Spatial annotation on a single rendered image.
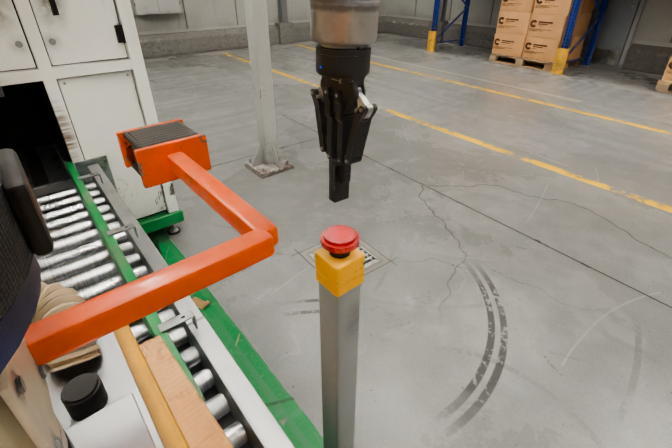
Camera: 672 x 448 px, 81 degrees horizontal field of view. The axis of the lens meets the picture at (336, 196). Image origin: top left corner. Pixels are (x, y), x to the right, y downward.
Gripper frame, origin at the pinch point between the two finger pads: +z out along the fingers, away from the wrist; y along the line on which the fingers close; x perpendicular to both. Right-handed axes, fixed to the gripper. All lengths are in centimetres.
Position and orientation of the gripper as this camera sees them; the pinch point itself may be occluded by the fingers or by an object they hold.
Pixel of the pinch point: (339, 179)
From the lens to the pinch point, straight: 62.4
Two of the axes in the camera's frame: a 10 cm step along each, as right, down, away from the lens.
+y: -6.0, -3.9, 6.9
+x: -8.0, 2.7, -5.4
